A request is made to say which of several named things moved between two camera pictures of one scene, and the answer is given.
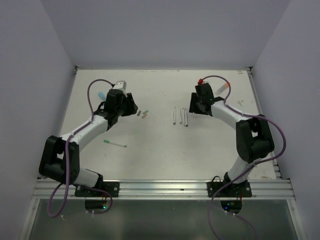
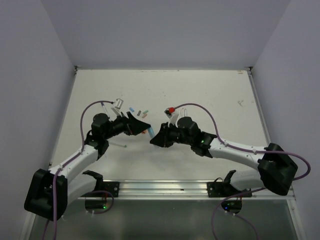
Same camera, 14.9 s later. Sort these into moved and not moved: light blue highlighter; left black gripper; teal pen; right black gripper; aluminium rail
Moved: right black gripper; light blue highlighter; left black gripper
Not moved: aluminium rail; teal pen
